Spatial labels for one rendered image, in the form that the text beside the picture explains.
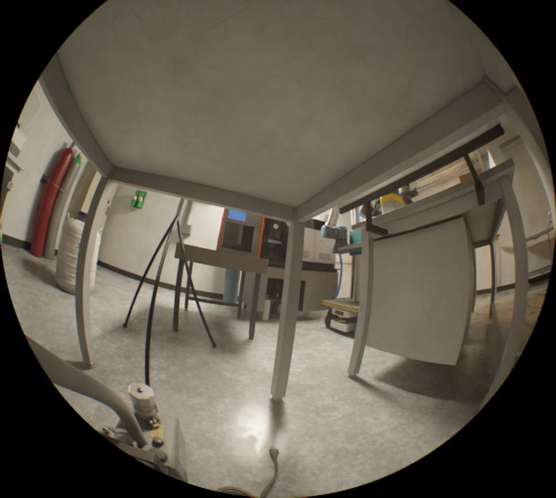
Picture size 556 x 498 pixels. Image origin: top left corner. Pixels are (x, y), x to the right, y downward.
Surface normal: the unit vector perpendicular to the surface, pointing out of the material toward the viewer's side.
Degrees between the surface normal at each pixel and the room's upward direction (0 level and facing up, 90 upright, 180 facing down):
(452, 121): 90
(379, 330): 90
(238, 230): 90
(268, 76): 180
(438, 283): 90
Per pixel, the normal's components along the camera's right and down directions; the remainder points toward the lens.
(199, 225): 0.37, -0.26
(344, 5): -0.11, 0.94
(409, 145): -0.92, -0.21
